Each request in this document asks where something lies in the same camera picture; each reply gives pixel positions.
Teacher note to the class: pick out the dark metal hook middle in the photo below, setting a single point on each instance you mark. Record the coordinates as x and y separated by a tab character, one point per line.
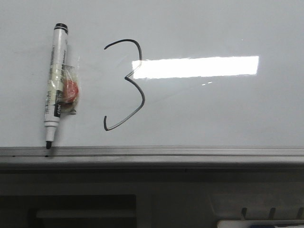
271	213

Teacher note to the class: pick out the dark metal hook left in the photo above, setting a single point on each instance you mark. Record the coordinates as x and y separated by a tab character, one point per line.
244	214

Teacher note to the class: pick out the white whiteboard with aluminium frame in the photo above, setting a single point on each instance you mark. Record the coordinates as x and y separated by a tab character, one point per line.
163	84

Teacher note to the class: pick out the white black whiteboard marker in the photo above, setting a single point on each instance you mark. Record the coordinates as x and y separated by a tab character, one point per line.
55	84

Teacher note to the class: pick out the white horizontal bar handle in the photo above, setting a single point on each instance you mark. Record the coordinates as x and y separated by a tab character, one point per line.
72	214

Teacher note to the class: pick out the dark metal hook right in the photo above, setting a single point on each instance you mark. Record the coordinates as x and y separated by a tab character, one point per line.
300	213

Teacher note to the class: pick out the white tray below board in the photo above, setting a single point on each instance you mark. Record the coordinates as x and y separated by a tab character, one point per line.
298	223

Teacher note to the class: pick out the dark metal hook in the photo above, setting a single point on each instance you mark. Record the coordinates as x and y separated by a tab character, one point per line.
244	214
300	213
271	213

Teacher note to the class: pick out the red magnet taped to marker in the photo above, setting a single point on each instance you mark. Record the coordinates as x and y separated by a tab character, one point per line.
71	90

